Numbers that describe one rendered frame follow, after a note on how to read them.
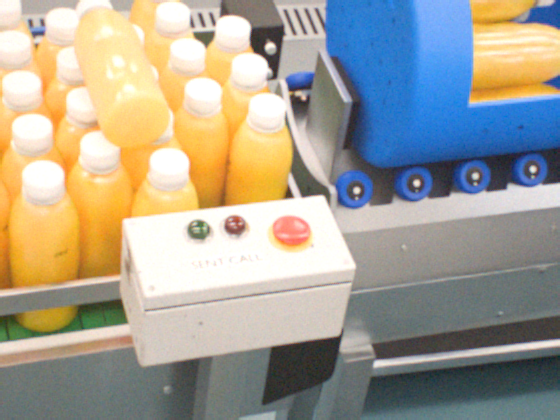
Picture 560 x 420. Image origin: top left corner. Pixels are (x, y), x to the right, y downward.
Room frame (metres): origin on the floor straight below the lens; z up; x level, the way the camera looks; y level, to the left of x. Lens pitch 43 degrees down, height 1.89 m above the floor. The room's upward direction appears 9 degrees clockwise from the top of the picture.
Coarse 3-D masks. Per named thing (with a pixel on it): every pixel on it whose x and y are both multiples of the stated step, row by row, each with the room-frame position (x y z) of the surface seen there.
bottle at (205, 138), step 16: (176, 112) 1.01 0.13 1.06; (192, 112) 1.00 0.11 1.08; (176, 128) 0.99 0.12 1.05; (192, 128) 0.99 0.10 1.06; (208, 128) 0.99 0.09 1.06; (224, 128) 1.00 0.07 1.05; (192, 144) 0.98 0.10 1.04; (208, 144) 0.98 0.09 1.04; (224, 144) 1.00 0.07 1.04; (192, 160) 0.98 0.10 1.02; (208, 160) 0.98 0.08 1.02; (224, 160) 1.00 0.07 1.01; (192, 176) 0.98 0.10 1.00; (208, 176) 0.98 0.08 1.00; (224, 176) 1.00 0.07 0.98; (208, 192) 0.98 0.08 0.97; (208, 208) 0.98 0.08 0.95
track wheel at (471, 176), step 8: (464, 160) 1.10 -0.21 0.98; (472, 160) 1.10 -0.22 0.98; (480, 160) 1.11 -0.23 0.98; (456, 168) 1.10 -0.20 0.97; (464, 168) 1.09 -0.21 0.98; (472, 168) 1.10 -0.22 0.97; (480, 168) 1.10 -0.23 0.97; (488, 168) 1.10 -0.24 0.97; (456, 176) 1.09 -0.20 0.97; (464, 176) 1.09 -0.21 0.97; (472, 176) 1.09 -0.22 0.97; (480, 176) 1.10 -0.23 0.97; (488, 176) 1.10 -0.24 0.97; (456, 184) 1.09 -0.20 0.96; (464, 184) 1.08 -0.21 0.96; (472, 184) 1.09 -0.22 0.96; (480, 184) 1.09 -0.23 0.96; (488, 184) 1.09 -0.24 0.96; (464, 192) 1.08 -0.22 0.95; (472, 192) 1.08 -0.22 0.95
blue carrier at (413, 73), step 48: (336, 0) 1.24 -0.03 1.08; (384, 0) 1.13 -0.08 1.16; (432, 0) 1.08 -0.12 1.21; (336, 48) 1.22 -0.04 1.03; (384, 48) 1.10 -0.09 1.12; (432, 48) 1.04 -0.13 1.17; (384, 96) 1.08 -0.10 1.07; (432, 96) 1.03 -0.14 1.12; (384, 144) 1.05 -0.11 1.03; (432, 144) 1.03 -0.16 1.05; (480, 144) 1.06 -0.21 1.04; (528, 144) 1.09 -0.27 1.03
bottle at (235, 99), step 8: (232, 80) 1.06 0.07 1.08; (264, 80) 1.07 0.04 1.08; (224, 88) 1.06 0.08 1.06; (232, 88) 1.06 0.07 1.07; (240, 88) 1.05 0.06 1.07; (248, 88) 1.05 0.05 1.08; (256, 88) 1.05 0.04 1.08; (264, 88) 1.07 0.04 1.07; (224, 96) 1.05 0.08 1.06; (232, 96) 1.05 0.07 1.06; (240, 96) 1.05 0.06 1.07; (248, 96) 1.05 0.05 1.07; (224, 104) 1.05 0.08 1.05; (232, 104) 1.04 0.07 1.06; (240, 104) 1.04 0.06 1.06; (248, 104) 1.04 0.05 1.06; (224, 112) 1.04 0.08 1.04; (232, 112) 1.04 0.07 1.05; (240, 112) 1.04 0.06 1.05; (248, 112) 1.04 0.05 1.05; (232, 120) 1.04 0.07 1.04; (240, 120) 1.04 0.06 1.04; (232, 128) 1.04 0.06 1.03; (232, 136) 1.04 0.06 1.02; (224, 192) 1.04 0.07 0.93
